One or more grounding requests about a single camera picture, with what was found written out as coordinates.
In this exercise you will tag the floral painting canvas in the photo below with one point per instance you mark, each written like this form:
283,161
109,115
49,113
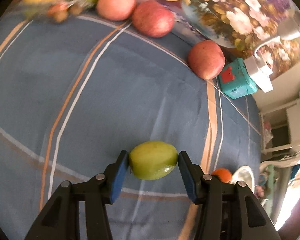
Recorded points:
239,25

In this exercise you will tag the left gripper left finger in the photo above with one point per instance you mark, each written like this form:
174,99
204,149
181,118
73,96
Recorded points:
59,218

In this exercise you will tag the round steel plate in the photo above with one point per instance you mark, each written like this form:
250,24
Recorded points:
244,177

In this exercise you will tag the middle red apple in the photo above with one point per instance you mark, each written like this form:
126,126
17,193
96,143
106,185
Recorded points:
152,19

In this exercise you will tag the white plastic chair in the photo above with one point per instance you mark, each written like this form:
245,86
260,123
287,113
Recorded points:
282,163

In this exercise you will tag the orange with stem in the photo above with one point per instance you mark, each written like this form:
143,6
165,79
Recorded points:
223,175

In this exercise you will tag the large red apple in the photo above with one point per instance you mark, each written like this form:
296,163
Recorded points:
206,59

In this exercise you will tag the teal plastic box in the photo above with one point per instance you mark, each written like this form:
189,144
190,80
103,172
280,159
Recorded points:
235,81

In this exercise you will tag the green fruit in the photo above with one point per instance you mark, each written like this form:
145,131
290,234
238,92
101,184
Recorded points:
153,160

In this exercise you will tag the white shelf rack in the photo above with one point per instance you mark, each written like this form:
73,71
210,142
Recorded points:
281,128

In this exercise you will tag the blue plaid tablecloth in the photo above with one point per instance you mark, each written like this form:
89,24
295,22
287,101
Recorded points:
73,95

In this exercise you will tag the small pink apple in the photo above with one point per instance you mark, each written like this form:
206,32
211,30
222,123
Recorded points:
115,10

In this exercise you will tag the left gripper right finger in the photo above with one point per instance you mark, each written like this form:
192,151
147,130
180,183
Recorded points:
228,211

